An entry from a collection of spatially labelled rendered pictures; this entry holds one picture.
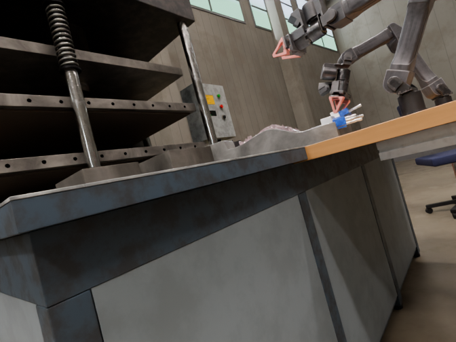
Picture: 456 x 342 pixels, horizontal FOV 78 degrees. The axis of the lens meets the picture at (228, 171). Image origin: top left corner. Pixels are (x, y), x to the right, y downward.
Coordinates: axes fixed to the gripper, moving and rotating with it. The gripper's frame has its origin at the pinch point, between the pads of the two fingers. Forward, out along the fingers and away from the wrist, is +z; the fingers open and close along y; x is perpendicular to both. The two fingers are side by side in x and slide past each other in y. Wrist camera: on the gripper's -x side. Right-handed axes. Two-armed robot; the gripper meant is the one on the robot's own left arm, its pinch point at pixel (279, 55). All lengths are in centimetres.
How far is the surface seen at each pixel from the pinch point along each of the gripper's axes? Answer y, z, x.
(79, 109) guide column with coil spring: 58, 64, -4
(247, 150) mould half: 24.8, 8.8, 34.6
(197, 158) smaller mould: 54, 1, 35
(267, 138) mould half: 21.7, 1.2, 32.5
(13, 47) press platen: 75, 69, -32
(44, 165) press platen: 75, 67, 18
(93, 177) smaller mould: 80, 4, 35
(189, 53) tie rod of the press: -16, 68, -41
